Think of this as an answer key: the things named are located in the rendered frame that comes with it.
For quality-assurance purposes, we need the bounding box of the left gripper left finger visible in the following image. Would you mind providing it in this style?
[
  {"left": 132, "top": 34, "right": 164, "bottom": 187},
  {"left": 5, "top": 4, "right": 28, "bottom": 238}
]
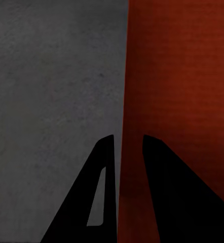
[{"left": 40, "top": 135, "right": 117, "bottom": 243}]

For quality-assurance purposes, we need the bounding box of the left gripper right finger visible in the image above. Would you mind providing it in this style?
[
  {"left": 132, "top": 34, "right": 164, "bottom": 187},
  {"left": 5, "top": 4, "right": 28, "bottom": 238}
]
[{"left": 142, "top": 135, "right": 224, "bottom": 243}]

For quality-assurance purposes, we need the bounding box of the storage box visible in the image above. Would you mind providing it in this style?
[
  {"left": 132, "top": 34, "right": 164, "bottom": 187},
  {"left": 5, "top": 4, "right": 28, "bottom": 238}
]
[{"left": 117, "top": 0, "right": 224, "bottom": 243}]

